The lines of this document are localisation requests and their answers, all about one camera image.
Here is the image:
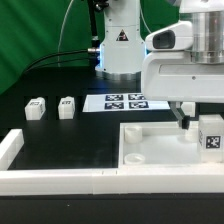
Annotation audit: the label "grey cable right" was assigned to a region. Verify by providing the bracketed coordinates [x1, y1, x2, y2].
[139, 0, 152, 34]

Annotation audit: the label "black cable lower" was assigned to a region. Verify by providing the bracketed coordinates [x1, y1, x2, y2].
[31, 56, 101, 70]

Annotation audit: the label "AprilTag marker sheet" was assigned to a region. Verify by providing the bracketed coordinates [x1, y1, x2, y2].
[83, 93, 170, 112]

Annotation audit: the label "grey cable left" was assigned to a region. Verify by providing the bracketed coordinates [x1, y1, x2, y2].
[57, 0, 76, 68]

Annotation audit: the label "white square tabletop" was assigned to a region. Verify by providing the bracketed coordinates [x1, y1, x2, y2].
[118, 122, 204, 168]

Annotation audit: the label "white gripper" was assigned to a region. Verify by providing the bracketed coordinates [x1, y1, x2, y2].
[141, 51, 224, 130]

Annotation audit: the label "white U-shaped obstacle fence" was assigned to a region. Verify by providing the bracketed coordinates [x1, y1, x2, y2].
[0, 129, 224, 196]

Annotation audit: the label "black cable upper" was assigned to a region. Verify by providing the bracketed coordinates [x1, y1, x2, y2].
[23, 47, 102, 73]

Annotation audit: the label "green backdrop curtain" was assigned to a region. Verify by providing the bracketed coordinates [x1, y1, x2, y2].
[0, 0, 181, 96]

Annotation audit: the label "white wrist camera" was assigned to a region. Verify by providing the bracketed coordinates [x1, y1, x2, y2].
[145, 21, 193, 51]

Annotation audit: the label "grey cable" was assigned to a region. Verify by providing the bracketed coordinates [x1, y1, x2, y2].
[139, 0, 152, 34]
[57, 0, 76, 68]

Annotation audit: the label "black cable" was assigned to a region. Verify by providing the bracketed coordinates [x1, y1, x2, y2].
[23, 47, 102, 73]
[31, 56, 101, 70]

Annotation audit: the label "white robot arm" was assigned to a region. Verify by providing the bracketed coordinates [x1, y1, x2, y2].
[93, 0, 224, 128]

